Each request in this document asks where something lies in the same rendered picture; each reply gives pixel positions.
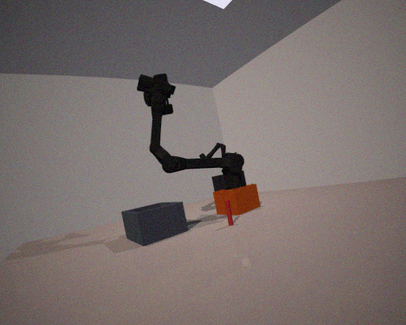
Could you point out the dark red peg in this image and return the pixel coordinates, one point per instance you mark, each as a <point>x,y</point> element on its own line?
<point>228,209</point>

